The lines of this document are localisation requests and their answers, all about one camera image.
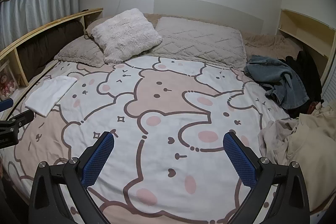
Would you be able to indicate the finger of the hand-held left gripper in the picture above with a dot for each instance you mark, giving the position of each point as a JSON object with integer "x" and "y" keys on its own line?
{"x": 6, "y": 105}
{"x": 23, "y": 117}

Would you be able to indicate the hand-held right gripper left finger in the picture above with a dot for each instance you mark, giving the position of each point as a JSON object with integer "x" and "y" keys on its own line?
{"x": 98, "y": 158}

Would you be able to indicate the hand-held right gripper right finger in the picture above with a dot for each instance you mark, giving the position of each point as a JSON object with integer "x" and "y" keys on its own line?
{"x": 240, "y": 161}

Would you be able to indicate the beige knit shirt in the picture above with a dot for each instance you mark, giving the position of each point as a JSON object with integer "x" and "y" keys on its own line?
{"x": 312, "y": 150}

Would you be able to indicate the red flower ornament box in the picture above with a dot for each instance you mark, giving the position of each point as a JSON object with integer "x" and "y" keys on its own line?
{"x": 8, "y": 82}

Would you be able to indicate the folded white shirt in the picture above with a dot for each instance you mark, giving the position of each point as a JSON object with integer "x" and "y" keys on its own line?
{"x": 50, "y": 95}

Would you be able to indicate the wooden bedside shelf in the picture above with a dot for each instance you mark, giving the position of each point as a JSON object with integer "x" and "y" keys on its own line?
{"x": 21, "y": 69}

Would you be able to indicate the cream wrinkled garment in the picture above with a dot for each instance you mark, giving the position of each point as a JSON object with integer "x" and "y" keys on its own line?
{"x": 275, "y": 137}

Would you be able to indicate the bear printed blanket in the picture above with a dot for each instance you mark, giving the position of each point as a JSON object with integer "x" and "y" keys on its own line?
{"x": 162, "y": 108}

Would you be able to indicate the small grey textured pillow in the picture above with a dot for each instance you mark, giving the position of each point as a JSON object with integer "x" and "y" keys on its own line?
{"x": 78, "y": 52}

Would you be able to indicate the blue denim jeans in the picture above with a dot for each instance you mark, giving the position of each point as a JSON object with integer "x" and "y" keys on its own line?
{"x": 278, "y": 77}

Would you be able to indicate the white curtain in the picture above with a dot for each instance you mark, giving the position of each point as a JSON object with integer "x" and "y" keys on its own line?
{"x": 39, "y": 6}

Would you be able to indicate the black garment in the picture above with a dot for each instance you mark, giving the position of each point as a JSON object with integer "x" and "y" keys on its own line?
{"x": 309, "y": 74}

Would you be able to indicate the white slatted panel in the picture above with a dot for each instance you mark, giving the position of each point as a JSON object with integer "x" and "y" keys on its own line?
{"x": 330, "y": 92}

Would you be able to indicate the beige fuzzy blanket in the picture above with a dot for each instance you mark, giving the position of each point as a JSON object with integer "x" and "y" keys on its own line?
{"x": 265, "y": 43}

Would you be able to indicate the white fluffy pillow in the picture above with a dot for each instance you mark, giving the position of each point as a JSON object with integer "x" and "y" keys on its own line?
{"x": 126, "y": 35}

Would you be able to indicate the large grey textured pillow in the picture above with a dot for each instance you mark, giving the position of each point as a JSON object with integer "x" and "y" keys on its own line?
{"x": 199, "y": 40}

